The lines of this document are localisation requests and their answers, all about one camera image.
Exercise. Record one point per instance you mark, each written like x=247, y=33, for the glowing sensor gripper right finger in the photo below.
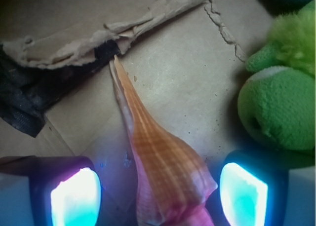
x=268, y=188

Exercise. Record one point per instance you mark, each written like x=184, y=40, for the brown paper bag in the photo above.
x=187, y=75

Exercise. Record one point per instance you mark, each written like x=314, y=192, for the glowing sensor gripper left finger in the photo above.
x=49, y=191

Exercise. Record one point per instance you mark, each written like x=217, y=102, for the green plush toy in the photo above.
x=277, y=103

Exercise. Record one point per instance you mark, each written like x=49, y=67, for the orange spiral sea shell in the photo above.
x=174, y=182

